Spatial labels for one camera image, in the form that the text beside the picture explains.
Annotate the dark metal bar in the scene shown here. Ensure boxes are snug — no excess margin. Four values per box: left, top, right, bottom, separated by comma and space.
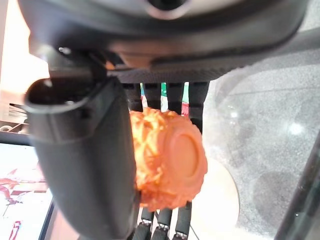
273, 132, 320, 240

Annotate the white round disc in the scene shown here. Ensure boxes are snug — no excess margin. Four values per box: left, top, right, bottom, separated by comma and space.
186, 159, 241, 230

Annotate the orange textured toy fruit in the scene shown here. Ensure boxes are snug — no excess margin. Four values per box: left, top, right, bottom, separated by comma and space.
128, 106, 209, 212

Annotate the green red white package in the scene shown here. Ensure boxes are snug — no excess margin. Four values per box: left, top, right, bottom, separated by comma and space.
139, 82, 191, 117

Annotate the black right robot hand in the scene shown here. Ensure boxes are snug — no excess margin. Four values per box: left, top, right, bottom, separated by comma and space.
18, 0, 309, 240

